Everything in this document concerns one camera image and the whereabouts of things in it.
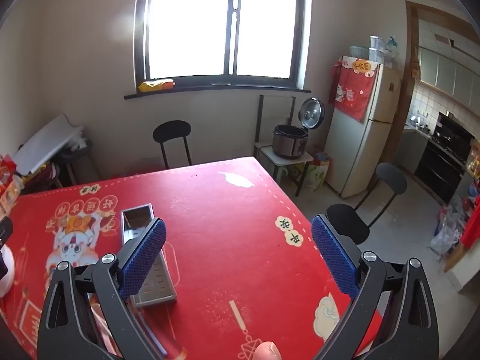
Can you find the white plastic bags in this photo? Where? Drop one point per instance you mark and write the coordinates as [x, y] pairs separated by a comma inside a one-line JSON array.
[[446, 232]]

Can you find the clear plastic container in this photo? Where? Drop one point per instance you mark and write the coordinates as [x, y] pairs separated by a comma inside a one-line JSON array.
[[376, 48]]

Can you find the dark window sill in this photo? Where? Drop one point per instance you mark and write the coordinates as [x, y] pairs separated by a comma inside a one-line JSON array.
[[225, 89]]

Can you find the black range hood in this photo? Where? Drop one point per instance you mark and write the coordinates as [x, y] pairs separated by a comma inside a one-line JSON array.
[[455, 127]]

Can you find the folded dark cloths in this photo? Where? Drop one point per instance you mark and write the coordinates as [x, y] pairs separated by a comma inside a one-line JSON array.
[[41, 178]]

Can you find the wooden door frame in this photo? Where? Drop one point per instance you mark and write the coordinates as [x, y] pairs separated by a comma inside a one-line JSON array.
[[410, 26]]

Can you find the yellow packet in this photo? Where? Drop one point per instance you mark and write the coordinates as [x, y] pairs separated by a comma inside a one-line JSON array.
[[155, 85]]

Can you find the red snack packet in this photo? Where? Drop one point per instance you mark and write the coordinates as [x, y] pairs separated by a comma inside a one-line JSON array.
[[7, 167]]

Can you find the person's right hand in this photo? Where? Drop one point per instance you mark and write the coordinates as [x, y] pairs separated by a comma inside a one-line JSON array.
[[268, 351]]

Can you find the metal utensil tray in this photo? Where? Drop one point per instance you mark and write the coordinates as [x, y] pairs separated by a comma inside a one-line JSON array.
[[162, 285]]

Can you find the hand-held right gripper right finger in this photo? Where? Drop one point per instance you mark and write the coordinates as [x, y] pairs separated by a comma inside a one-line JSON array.
[[333, 255]]

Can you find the white refrigerator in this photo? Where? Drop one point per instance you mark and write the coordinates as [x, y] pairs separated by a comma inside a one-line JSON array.
[[360, 150]]

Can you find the colourful bag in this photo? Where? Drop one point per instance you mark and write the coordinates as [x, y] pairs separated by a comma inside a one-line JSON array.
[[317, 174]]

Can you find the kitchen wall cabinets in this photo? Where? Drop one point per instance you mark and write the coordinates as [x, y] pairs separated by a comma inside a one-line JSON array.
[[446, 71]]

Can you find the small white table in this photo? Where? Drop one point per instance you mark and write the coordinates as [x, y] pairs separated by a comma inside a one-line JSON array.
[[270, 154]]

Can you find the black oven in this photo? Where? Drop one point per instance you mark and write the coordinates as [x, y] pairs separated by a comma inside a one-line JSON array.
[[438, 168]]

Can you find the white dome container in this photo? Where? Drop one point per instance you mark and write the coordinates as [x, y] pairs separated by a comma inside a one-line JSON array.
[[6, 283]]

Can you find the dark framed window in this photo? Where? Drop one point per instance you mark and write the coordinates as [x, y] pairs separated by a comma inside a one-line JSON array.
[[187, 26]]

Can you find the white board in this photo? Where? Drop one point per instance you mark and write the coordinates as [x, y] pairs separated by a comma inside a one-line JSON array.
[[45, 142]]

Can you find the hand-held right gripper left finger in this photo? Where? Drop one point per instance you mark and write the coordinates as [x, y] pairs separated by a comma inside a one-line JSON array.
[[144, 258]]

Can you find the black stool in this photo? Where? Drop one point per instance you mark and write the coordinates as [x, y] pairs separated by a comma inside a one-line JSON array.
[[77, 150]]

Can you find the black round chair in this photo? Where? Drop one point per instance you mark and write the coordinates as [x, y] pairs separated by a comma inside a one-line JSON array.
[[347, 221], [171, 131]]

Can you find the red printed tablecloth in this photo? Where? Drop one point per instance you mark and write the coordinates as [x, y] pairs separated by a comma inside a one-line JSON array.
[[225, 232]]

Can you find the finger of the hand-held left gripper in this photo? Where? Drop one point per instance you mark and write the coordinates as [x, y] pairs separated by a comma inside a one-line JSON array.
[[5, 228]]

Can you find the red gift box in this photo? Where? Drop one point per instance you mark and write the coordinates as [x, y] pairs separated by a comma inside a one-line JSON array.
[[352, 93]]

